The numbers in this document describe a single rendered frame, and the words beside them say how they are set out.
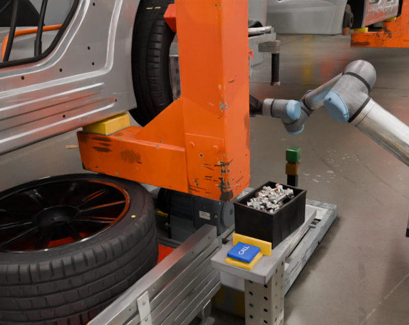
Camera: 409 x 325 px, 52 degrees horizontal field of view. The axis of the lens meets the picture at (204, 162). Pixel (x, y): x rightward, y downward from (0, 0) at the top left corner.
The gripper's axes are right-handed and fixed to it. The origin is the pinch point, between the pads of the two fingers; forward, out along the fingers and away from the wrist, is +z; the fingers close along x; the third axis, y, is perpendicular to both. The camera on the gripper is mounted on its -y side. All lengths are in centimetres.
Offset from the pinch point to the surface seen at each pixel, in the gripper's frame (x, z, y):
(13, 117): -66, 8, -96
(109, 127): -49, 8, -59
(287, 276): -76, -54, 3
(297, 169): -46, -60, -40
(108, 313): -107, -33, -72
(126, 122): -43, 8, -52
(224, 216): -63, -29, -19
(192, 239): -79, -33, -44
